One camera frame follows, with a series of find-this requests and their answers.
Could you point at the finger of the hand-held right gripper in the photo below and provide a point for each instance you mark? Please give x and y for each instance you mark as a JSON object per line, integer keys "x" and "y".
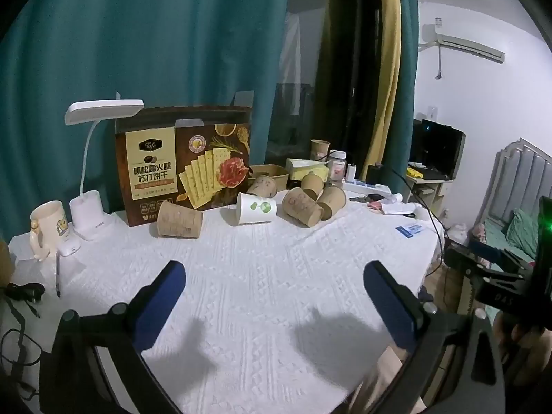
{"x": 483, "y": 263}

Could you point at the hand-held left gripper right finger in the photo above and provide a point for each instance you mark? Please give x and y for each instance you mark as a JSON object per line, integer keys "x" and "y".
{"x": 390, "y": 299}

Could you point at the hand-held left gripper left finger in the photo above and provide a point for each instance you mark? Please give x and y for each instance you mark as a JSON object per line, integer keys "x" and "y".
{"x": 160, "y": 295}

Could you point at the person's right hand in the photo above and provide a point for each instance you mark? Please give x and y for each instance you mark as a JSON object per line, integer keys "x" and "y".
{"x": 532, "y": 353}

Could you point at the green pillow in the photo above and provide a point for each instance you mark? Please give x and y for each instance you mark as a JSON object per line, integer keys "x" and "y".
{"x": 524, "y": 233}

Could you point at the blue white card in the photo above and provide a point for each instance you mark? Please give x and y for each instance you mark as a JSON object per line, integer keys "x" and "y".
{"x": 411, "y": 230}

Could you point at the small side desk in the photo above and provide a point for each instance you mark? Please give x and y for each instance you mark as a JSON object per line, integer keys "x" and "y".
{"x": 431, "y": 192}

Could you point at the grey padded headboard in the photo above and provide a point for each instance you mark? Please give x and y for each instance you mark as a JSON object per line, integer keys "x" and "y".
{"x": 517, "y": 181}

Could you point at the white papers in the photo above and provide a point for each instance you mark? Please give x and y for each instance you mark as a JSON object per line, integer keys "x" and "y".
{"x": 396, "y": 208}

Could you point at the small white flat case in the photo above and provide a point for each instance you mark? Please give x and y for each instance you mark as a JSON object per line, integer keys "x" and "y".
{"x": 69, "y": 248}

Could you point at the black pen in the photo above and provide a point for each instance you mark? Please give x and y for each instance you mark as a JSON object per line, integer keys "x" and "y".
{"x": 57, "y": 276}

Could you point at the bunch of keys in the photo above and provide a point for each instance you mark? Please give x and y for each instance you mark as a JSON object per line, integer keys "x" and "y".
{"x": 360, "y": 199}

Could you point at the white textured tablecloth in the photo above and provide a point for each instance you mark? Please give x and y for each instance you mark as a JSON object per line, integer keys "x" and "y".
{"x": 267, "y": 276}

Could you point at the white desk lamp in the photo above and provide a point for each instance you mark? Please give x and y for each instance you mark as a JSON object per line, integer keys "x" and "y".
{"x": 86, "y": 215}

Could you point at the white power strip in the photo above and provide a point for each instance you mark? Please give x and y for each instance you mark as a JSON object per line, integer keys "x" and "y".
{"x": 366, "y": 186}

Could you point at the black monitor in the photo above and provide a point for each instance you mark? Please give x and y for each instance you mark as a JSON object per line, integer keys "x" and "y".
{"x": 440, "y": 146}

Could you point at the black small box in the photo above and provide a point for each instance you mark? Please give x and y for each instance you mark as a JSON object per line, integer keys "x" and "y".
{"x": 376, "y": 174}

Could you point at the white paper cup green print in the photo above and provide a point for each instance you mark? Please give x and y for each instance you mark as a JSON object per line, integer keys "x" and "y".
{"x": 254, "y": 208}

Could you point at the brown cracker box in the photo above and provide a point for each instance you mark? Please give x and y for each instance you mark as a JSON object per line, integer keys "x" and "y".
{"x": 181, "y": 168}

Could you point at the cream cartoon mug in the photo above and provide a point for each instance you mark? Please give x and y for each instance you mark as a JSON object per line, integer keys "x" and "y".
{"x": 49, "y": 228}

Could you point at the small white bottle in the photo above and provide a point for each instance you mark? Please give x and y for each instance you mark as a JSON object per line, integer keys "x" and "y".
{"x": 351, "y": 172}

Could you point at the black power adapter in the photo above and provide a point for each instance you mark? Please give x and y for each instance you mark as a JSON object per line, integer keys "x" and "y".
{"x": 23, "y": 291}

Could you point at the glass jar white lid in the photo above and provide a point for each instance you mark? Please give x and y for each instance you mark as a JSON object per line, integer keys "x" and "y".
{"x": 338, "y": 166}

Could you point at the yellow tissue box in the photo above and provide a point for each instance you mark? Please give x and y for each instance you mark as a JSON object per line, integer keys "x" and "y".
{"x": 304, "y": 168}

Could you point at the brown paper cup white inside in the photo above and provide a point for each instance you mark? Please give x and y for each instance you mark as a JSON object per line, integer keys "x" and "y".
{"x": 320, "y": 151}

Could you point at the kraft paper bowl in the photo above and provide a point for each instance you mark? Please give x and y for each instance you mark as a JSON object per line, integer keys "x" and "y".
{"x": 276, "y": 173}

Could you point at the teal curtain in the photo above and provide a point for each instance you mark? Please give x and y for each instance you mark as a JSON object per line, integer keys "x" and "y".
{"x": 151, "y": 51}
{"x": 405, "y": 95}

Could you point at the yellow curtain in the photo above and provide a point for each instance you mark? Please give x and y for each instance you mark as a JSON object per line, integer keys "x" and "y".
{"x": 388, "y": 73}

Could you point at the white air conditioner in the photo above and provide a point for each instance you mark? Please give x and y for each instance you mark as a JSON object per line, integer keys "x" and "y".
{"x": 463, "y": 43}

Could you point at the dark glass door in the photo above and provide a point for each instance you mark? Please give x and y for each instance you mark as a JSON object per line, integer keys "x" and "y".
{"x": 340, "y": 73}

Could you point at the white wall socket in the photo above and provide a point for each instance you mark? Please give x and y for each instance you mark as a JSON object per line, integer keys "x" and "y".
{"x": 431, "y": 112}

